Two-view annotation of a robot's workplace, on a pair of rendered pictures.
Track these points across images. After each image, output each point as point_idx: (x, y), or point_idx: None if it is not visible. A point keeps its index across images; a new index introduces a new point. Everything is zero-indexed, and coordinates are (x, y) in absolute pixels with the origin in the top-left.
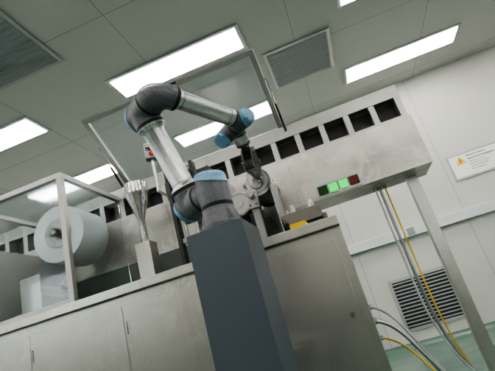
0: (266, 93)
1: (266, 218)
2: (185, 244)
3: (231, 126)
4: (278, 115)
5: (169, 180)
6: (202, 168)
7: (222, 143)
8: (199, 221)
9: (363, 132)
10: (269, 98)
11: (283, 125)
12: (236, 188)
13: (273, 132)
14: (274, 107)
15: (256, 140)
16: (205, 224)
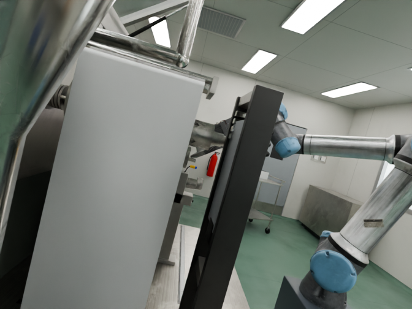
0: (181, 4)
1: None
2: (194, 300)
3: (303, 153)
4: (149, 26)
5: (375, 245)
6: (208, 97)
7: (290, 154)
8: (156, 214)
9: None
10: (173, 8)
11: (134, 35)
12: (66, 79)
13: (121, 28)
14: (156, 15)
15: (112, 16)
16: (346, 299)
